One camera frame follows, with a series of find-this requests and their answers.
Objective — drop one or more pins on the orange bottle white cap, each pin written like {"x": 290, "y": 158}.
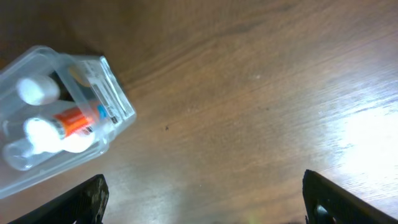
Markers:
{"x": 61, "y": 125}

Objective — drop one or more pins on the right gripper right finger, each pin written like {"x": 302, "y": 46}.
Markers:
{"x": 326, "y": 202}

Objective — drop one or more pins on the clear plastic container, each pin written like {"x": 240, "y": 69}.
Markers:
{"x": 58, "y": 111}

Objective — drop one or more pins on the white bottle clear cap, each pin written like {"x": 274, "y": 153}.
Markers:
{"x": 26, "y": 153}

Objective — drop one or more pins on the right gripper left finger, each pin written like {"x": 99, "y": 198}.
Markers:
{"x": 83, "y": 204}

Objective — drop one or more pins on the black bottle white cap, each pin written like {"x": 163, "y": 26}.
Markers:
{"x": 38, "y": 90}

